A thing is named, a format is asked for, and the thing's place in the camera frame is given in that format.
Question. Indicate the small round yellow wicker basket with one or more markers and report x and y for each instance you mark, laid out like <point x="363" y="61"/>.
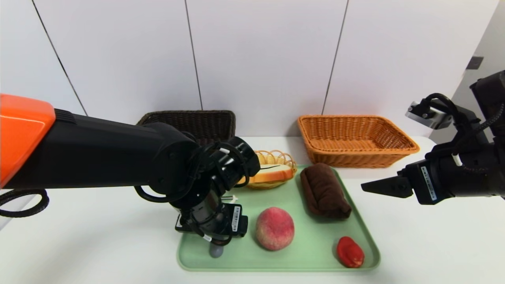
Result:
<point x="276" y="157"/>

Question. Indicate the orange wicker basket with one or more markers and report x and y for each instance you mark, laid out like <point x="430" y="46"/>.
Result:
<point x="355" y="157"/>

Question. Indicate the brown towel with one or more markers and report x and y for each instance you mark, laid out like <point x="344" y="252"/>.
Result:
<point x="324" y="193"/>

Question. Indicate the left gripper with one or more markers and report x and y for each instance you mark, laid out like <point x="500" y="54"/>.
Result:
<point x="235" y="219"/>

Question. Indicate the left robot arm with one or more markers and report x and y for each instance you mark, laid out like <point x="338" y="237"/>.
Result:
<point x="98" y="154"/>

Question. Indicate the white bread slice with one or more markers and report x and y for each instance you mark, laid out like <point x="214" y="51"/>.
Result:
<point x="276" y="176"/>

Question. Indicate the dark wall fixture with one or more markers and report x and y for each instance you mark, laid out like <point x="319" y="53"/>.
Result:
<point x="474" y="63"/>

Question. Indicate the light green plastic tray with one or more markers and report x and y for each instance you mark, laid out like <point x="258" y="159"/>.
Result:
<point x="307" y="236"/>

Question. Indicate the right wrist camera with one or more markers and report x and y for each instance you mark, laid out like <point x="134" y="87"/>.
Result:
<point x="428" y="115"/>

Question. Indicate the red tomato piece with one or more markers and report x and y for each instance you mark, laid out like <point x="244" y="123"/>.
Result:
<point x="350" y="253"/>

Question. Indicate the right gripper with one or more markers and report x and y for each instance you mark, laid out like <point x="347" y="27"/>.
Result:
<point x="424" y="182"/>

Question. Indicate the black zip tie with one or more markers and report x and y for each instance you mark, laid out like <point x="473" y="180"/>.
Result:
<point x="270" y="167"/>

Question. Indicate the pink peach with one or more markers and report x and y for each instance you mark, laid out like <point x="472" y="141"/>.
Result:
<point x="275" y="229"/>

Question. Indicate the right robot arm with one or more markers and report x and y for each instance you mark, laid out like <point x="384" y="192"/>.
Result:
<point x="481" y="173"/>

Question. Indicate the dark brown wicker basket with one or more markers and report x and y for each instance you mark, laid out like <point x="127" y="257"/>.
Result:
<point x="205" y="122"/>

